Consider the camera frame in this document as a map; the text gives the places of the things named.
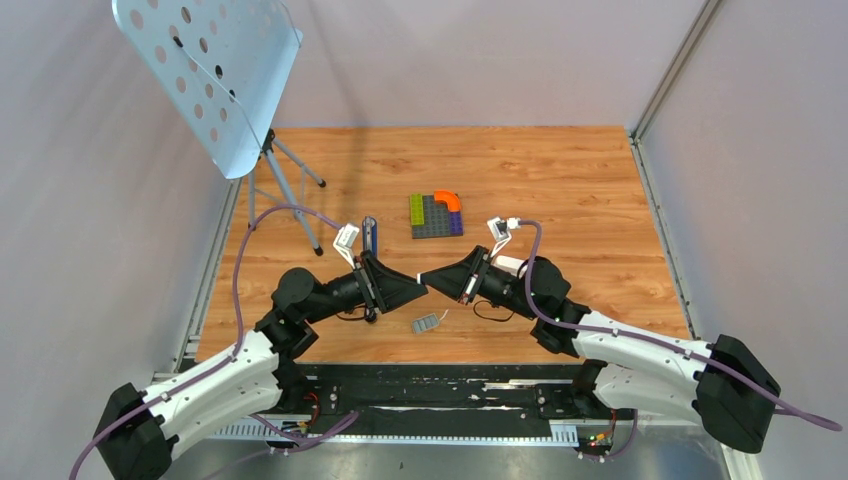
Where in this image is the blue black stapler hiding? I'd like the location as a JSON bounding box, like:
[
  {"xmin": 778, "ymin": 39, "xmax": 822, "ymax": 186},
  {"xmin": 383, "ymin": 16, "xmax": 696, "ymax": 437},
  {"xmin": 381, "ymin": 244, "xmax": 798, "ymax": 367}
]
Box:
[{"xmin": 362, "ymin": 216, "xmax": 378, "ymax": 323}]

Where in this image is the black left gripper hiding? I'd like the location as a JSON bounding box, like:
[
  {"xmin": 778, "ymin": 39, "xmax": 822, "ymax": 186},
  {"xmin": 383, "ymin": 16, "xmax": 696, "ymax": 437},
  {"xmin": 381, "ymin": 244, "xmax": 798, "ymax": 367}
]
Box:
[{"xmin": 304, "ymin": 250, "xmax": 427, "ymax": 325}]

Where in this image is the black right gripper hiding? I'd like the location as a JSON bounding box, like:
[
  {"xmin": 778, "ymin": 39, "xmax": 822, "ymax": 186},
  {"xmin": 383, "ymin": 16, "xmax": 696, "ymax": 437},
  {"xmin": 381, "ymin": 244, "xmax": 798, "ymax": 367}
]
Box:
[{"xmin": 419, "ymin": 246, "xmax": 540, "ymax": 321}]

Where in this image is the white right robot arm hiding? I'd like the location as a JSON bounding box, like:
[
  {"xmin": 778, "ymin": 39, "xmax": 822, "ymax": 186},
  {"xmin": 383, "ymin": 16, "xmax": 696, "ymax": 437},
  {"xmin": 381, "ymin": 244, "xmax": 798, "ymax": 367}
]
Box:
[{"xmin": 418, "ymin": 246, "xmax": 781, "ymax": 454}]

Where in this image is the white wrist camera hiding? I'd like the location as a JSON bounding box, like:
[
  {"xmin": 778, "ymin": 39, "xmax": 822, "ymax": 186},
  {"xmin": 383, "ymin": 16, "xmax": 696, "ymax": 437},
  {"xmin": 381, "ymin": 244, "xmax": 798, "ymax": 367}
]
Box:
[
  {"xmin": 486, "ymin": 217, "xmax": 521, "ymax": 257},
  {"xmin": 333, "ymin": 223, "xmax": 361, "ymax": 269}
]

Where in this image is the grey staple tray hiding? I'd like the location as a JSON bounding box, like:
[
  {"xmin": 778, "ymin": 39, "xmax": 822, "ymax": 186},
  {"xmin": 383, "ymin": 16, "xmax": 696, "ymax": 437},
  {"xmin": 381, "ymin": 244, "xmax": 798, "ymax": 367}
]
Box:
[{"xmin": 411, "ymin": 313, "xmax": 441, "ymax": 334}]

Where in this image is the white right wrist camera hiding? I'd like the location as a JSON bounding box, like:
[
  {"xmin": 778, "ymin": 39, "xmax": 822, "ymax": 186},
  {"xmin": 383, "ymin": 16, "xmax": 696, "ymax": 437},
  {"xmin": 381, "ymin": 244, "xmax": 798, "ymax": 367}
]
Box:
[{"xmin": 486, "ymin": 217, "xmax": 521, "ymax": 257}]

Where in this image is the light blue music stand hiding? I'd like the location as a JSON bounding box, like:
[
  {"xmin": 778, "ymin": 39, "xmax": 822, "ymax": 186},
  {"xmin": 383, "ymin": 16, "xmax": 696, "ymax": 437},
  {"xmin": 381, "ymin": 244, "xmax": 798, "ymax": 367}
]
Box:
[{"xmin": 111, "ymin": 0, "xmax": 326, "ymax": 255}]

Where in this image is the white stapler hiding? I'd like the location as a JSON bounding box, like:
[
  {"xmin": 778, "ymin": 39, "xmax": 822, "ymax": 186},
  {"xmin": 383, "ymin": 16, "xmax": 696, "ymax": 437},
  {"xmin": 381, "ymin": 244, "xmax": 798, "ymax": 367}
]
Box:
[{"xmin": 492, "ymin": 255, "xmax": 526, "ymax": 277}]

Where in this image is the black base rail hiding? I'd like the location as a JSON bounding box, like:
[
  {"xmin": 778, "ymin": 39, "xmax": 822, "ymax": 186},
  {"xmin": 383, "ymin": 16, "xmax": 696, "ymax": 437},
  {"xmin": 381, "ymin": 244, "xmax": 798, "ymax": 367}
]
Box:
[{"xmin": 207, "ymin": 363, "xmax": 644, "ymax": 448}]

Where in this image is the blue building brick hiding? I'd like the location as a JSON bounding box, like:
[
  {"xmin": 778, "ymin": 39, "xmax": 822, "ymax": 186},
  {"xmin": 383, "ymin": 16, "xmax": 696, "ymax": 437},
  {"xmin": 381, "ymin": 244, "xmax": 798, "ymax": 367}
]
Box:
[{"xmin": 448, "ymin": 211, "xmax": 464, "ymax": 236}]

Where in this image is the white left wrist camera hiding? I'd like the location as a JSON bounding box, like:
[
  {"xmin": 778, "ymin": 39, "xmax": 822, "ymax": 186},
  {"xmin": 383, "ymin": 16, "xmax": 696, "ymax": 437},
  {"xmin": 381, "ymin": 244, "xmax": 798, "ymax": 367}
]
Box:
[{"xmin": 333, "ymin": 223, "xmax": 361, "ymax": 269}]

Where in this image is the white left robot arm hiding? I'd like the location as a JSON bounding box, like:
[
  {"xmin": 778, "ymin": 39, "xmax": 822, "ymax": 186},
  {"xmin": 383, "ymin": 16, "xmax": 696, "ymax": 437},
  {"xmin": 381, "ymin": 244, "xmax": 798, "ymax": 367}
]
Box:
[{"xmin": 94, "ymin": 251, "xmax": 428, "ymax": 479}]

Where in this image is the green building brick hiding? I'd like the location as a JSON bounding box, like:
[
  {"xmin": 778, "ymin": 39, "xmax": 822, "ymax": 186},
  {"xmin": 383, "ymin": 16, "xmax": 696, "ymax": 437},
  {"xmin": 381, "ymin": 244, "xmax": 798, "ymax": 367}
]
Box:
[{"xmin": 409, "ymin": 194, "xmax": 425, "ymax": 226}]

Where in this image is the grey building baseplate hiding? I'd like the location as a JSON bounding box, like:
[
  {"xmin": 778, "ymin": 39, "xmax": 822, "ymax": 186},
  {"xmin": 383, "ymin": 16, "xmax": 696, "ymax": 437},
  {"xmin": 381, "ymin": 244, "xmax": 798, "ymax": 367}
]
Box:
[{"xmin": 410, "ymin": 194, "xmax": 460, "ymax": 240}]

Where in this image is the orange curved brick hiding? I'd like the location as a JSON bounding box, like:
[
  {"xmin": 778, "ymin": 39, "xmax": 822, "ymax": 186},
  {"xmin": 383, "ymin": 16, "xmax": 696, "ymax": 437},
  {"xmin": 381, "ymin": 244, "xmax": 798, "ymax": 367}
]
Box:
[{"xmin": 433, "ymin": 190, "xmax": 461, "ymax": 213}]

